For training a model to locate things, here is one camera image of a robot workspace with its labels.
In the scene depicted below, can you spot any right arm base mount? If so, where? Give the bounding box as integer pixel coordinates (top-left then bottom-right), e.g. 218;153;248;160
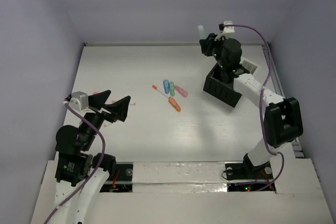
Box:
221;162;276;192

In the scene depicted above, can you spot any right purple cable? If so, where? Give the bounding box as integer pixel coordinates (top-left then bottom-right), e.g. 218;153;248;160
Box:
232;24;285;191

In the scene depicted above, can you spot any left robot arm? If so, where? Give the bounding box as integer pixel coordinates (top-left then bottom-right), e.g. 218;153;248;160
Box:
45;90;131;223

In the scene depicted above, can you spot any white foam front board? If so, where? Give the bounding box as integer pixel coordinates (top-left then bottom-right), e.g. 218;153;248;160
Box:
30;158;329;224

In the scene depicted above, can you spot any orange tipped white pen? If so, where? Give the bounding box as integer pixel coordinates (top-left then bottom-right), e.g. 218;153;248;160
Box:
152;85;170;99

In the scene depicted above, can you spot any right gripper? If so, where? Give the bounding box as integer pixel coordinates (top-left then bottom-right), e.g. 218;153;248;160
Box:
199;33;228;69

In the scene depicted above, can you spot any green highlighter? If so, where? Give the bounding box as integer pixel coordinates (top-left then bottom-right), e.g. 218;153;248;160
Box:
169;81;175;97

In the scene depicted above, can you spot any pink tipped white pen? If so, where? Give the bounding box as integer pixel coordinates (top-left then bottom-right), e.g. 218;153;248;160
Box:
111;100;136;106

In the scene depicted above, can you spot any purple cable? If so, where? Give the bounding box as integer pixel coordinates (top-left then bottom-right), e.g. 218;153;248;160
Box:
232;24;285;191
43;103;106;224

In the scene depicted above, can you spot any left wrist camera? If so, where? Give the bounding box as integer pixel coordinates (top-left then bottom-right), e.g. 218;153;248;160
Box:
65;91;89;112

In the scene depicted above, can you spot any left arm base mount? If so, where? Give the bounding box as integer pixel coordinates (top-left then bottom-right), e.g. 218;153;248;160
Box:
100;163;133;193

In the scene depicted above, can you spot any light blue highlighter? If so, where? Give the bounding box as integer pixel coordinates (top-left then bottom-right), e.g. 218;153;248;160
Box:
163;80;170;94

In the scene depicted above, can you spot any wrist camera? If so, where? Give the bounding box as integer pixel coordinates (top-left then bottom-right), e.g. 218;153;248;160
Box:
65;91;89;112
219;20;235;35

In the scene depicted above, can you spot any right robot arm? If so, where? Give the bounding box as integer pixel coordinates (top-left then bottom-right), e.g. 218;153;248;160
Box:
199;33;303;178

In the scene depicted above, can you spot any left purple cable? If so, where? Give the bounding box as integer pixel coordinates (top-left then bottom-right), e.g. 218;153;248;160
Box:
43;103;106;224

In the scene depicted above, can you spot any orange highlighter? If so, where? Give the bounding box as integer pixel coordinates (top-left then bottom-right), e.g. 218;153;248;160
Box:
168;97;181;112

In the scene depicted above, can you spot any black and white organizer box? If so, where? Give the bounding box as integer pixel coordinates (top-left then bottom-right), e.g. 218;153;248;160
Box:
203;57;260;108

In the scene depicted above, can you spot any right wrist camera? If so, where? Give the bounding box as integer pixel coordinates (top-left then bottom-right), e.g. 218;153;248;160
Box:
219;20;235;35

